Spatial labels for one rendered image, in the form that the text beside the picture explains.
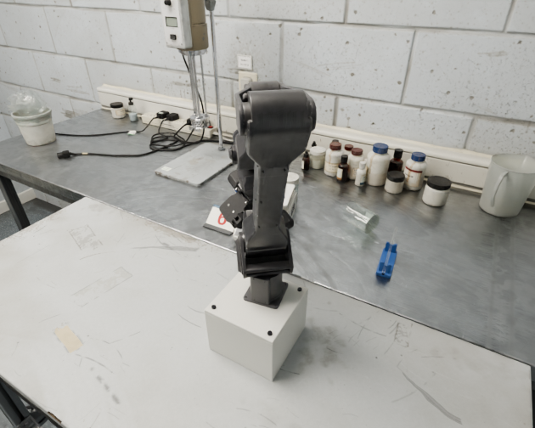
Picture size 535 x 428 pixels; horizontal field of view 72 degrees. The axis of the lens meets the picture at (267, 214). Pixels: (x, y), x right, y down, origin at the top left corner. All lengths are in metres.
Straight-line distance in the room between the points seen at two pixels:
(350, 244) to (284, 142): 0.60
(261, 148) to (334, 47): 0.98
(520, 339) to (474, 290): 0.13
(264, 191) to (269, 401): 0.36
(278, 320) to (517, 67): 0.97
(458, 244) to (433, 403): 0.48
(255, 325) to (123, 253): 0.47
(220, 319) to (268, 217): 0.21
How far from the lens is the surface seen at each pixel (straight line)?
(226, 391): 0.69
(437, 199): 1.19
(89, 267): 0.98
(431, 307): 0.86
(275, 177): 0.46
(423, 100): 1.32
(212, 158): 1.39
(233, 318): 0.64
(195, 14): 1.22
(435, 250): 1.02
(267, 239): 0.58
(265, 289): 0.62
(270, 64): 1.47
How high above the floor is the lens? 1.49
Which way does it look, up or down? 33 degrees down
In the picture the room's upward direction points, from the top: straight up
